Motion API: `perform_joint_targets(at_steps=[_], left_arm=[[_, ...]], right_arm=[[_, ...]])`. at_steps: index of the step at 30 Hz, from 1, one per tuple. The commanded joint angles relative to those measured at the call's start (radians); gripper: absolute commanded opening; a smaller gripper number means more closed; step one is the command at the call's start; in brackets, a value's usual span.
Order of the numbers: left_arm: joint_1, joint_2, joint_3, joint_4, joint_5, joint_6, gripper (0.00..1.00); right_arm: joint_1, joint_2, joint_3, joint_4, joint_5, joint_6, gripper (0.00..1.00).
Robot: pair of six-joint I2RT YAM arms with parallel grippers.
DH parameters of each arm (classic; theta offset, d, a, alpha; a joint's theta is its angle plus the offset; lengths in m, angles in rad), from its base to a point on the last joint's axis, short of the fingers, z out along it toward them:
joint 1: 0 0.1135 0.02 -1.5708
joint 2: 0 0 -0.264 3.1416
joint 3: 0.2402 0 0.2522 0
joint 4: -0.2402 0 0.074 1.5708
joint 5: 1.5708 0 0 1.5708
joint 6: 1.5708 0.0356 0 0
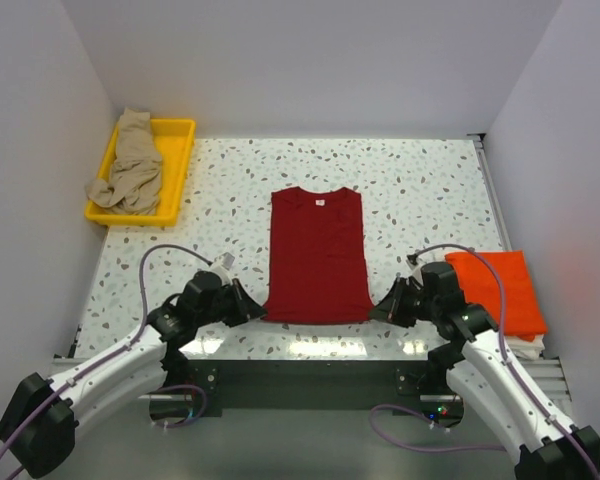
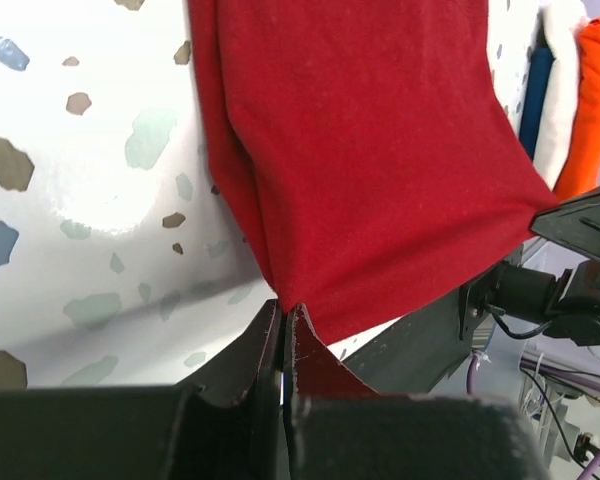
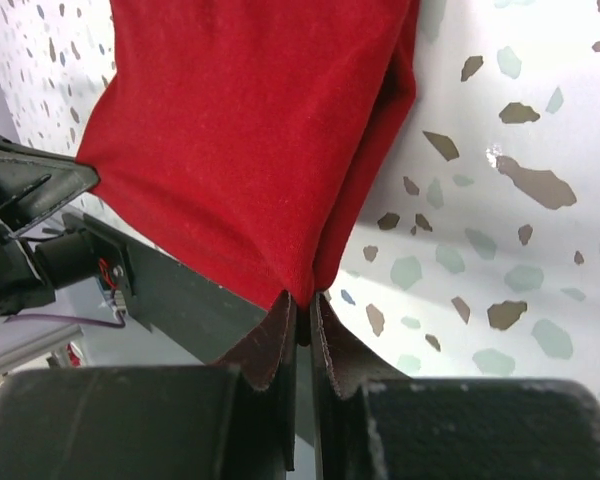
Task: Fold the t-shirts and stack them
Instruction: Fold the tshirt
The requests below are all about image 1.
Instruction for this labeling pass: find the beige crumpled t shirt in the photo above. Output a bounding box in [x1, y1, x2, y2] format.
[85, 108, 163, 215]

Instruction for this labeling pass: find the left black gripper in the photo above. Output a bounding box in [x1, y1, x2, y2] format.
[195, 277, 266, 327]

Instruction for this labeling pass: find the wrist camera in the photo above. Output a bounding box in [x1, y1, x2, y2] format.
[209, 252, 235, 284]
[406, 252, 428, 283]

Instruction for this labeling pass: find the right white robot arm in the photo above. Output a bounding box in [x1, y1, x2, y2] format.
[369, 262, 600, 479]

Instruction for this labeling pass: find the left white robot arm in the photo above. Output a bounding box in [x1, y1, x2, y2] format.
[0, 271, 266, 479]

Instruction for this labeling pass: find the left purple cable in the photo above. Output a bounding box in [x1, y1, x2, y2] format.
[0, 243, 216, 480]

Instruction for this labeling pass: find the dark red t shirt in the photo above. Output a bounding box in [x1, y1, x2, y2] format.
[264, 187, 372, 325]

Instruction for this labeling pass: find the yellow plastic tray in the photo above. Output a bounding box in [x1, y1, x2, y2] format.
[84, 118, 196, 227]

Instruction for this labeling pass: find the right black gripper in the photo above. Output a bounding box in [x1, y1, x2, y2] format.
[367, 277, 439, 327]

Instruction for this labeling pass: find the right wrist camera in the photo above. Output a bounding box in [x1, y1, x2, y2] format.
[406, 252, 428, 283]

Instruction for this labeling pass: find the aluminium frame rail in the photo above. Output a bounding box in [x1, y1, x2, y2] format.
[521, 359, 571, 401]

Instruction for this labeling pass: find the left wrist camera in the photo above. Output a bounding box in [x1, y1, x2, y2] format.
[209, 252, 235, 284]

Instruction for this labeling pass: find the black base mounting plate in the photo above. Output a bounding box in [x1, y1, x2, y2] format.
[164, 360, 464, 424]

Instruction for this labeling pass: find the orange folded t shirt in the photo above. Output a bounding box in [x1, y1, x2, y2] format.
[445, 251, 548, 341]

